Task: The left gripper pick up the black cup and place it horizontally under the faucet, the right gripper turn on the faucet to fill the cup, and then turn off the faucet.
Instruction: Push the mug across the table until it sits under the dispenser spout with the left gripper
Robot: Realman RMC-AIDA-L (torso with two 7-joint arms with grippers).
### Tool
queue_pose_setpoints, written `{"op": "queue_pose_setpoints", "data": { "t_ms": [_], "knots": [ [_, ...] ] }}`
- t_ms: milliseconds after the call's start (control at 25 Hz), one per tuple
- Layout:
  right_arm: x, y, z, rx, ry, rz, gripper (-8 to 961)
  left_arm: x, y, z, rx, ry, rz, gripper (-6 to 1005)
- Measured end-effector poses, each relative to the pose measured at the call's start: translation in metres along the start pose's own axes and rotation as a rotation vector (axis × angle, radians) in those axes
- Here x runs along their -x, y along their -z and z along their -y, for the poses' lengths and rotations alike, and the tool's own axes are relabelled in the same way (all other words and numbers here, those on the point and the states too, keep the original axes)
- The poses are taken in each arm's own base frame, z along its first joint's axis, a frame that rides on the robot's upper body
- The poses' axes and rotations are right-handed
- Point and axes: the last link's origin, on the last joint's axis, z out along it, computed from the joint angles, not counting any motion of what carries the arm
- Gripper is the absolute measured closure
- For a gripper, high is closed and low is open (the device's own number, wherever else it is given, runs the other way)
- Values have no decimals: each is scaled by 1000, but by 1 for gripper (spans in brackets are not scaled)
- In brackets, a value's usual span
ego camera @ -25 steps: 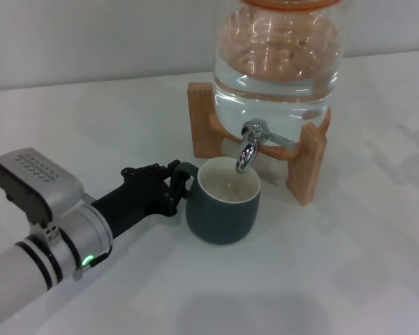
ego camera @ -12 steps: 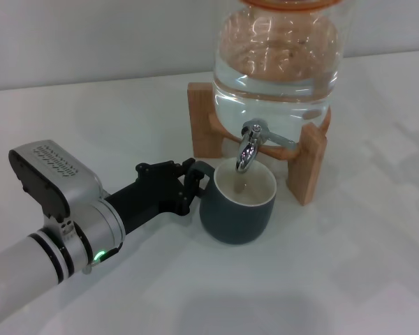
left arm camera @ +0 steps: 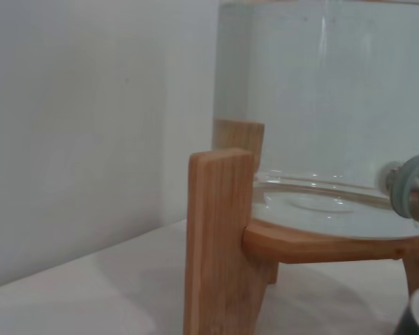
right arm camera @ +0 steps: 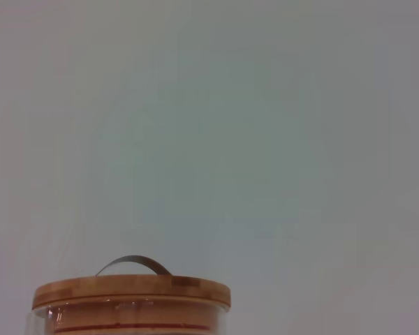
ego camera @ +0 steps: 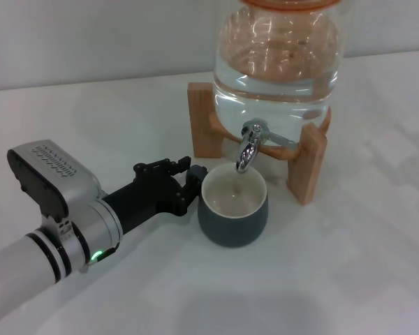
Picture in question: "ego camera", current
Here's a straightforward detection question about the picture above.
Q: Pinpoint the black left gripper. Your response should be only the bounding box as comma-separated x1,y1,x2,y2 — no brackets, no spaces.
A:
101,156,209,232

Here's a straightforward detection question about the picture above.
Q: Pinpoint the black ceramic cup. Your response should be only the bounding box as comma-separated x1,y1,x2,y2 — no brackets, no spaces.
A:
188,163,270,248

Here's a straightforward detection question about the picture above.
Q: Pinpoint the chrome faucet with lever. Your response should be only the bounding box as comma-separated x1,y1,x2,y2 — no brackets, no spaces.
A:
235,119,297,174

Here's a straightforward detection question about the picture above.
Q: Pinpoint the wooden dispenser stand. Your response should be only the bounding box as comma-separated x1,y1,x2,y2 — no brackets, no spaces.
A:
187,82,328,206

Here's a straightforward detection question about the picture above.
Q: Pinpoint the clear glass water dispenser jar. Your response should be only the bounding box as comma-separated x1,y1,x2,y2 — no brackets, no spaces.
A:
212,0,346,147

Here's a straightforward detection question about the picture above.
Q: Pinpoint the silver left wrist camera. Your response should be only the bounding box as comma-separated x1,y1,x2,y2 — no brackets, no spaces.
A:
6,140,103,225

